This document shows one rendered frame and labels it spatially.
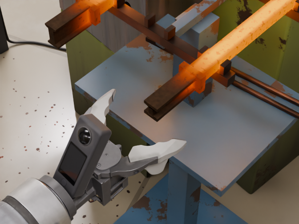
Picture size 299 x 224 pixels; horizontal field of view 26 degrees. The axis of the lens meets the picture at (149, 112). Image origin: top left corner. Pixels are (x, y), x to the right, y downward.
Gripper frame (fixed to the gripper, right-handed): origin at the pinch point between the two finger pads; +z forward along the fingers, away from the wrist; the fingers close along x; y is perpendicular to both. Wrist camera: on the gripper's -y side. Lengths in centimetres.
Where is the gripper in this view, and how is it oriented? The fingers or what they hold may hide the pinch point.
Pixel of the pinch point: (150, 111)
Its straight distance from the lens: 98.5
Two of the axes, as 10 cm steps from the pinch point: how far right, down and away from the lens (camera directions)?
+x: 7.3, 5.3, -4.4
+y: 0.0, 6.4, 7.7
